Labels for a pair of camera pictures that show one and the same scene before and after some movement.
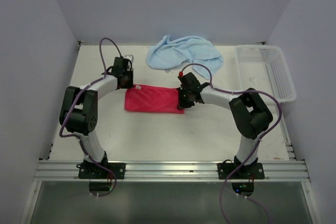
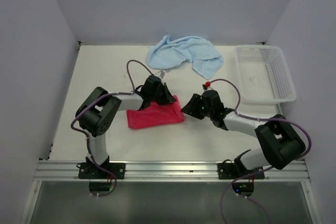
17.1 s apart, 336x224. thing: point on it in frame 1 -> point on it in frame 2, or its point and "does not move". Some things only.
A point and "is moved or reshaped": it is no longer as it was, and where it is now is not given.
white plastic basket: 263,67 does not move
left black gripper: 130,84 -> 168,97
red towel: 151,98 is moved or reshaped
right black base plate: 254,171 does not move
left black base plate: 93,170 does not move
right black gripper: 181,104 -> 191,107
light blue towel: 174,52 does not move
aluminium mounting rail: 171,171 does not move
